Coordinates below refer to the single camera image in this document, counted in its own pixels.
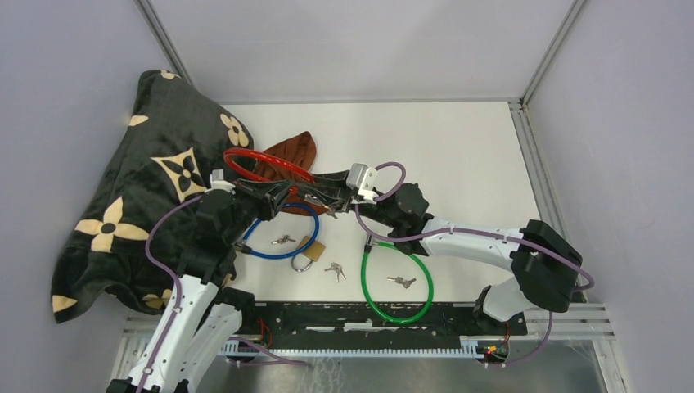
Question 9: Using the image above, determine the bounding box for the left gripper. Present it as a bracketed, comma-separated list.
[223, 178, 294, 243]

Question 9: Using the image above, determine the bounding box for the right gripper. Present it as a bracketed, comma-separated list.
[296, 170, 398, 229]

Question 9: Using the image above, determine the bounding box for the blue lock key bunch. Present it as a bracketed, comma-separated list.
[271, 234, 296, 245]

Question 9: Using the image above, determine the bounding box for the blue cable lock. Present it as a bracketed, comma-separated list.
[234, 203, 321, 261]

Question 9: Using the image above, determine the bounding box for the red cable lock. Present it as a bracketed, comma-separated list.
[223, 147, 317, 195]

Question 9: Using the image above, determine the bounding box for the large brass padlock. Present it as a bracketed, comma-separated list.
[290, 236, 326, 273]

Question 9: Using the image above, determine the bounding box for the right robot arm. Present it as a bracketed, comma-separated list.
[295, 169, 582, 334]

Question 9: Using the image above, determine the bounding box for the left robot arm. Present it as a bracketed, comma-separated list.
[107, 179, 294, 392]

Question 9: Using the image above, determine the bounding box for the brown cloth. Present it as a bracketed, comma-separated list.
[253, 131, 318, 181]

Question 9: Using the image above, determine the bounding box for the black floral blanket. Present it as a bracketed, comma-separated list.
[51, 70, 254, 323]

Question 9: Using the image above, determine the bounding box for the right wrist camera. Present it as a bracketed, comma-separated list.
[345, 163, 377, 202]

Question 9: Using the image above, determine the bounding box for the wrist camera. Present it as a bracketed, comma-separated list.
[345, 163, 377, 202]
[209, 169, 235, 193]

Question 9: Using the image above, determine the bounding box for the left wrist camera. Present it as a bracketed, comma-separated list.
[209, 169, 235, 193]

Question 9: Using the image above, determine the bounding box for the green cable lock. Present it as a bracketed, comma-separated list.
[360, 237, 435, 326]

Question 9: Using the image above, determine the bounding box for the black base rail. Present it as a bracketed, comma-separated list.
[238, 301, 528, 350]

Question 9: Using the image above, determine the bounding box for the aluminium frame right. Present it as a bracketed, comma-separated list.
[508, 98, 633, 392]

